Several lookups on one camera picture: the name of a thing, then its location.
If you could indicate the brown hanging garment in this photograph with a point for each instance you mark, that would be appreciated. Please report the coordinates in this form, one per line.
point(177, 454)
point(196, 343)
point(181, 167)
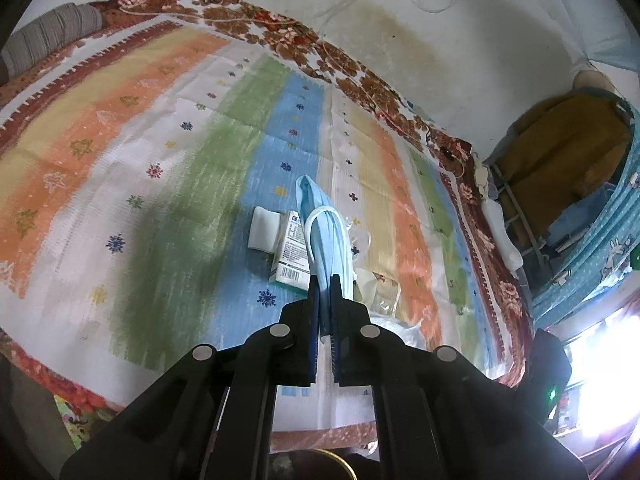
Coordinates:
point(565, 150)

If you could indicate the small white packet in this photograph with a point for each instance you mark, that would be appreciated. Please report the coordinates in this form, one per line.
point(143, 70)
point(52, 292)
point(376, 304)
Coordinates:
point(262, 227)

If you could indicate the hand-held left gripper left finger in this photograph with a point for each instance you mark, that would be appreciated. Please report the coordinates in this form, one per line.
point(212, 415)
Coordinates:
point(300, 330)

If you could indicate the clear plastic bag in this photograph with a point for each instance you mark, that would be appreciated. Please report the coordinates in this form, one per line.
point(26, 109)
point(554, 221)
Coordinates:
point(400, 332)

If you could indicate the metal rack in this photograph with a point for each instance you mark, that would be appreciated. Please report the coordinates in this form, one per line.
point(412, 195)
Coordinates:
point(522, 220)

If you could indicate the brown metal bin gold rim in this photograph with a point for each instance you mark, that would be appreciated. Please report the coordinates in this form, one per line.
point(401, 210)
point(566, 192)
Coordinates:
point(325, 467)

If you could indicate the white blue printed packet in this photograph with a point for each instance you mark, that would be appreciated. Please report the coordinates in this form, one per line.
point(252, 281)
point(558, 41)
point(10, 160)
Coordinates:
point(292, 255)

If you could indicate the blue face mask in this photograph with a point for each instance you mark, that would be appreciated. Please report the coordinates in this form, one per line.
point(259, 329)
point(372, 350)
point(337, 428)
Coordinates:
point(325, 245)

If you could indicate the green cartoon printed mat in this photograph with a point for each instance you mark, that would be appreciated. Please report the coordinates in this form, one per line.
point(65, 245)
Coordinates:
point(80, 420)

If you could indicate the grey ribbed pillow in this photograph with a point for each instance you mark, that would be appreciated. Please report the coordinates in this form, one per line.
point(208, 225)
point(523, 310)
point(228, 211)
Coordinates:
point(50, 35)

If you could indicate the teal printed cloth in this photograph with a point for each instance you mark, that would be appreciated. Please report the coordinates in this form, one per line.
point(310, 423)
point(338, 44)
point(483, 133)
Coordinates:
point(600, 255)

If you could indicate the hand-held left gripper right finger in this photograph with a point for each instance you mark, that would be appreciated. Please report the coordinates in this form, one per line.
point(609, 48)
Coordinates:
point(350, 340)

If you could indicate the white padded object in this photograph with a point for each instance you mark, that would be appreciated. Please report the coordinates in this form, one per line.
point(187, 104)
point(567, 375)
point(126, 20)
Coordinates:
point(505, 240)

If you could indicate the striped pastel mat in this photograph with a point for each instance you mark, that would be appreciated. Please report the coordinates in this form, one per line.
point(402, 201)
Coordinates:
point(150, 160)

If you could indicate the brown floral blanket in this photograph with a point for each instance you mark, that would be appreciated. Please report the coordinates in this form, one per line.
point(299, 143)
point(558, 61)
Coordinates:
point(360, 80)

